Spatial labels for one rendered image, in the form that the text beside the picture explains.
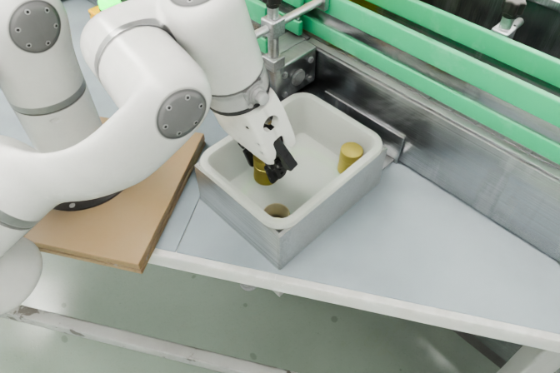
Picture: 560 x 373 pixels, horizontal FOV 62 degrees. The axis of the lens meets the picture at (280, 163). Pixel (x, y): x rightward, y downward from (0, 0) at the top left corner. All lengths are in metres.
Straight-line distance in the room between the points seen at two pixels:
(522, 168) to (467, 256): 0.14
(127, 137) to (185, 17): 0.11
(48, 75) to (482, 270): 0.60
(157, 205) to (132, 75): 0.34
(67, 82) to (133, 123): 0.27
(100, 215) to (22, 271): 0.20
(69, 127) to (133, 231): 0.16
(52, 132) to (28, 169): 0.25
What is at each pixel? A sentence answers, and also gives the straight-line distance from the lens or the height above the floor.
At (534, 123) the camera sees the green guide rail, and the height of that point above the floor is 0.92.
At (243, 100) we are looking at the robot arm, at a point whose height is 1.00.
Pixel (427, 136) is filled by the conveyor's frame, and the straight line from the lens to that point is 0.72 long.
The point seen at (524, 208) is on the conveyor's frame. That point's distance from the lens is 0.71.
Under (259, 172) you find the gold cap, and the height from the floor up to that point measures 0.83.
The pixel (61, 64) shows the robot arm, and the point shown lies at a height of 0.99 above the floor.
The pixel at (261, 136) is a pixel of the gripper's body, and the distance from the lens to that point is 0.52.
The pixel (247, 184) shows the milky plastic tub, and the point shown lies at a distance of 0.71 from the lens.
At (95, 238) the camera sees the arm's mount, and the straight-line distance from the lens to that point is 0.69.
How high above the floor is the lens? 1.31
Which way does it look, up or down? 47 degrees down
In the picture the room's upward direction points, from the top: straight up
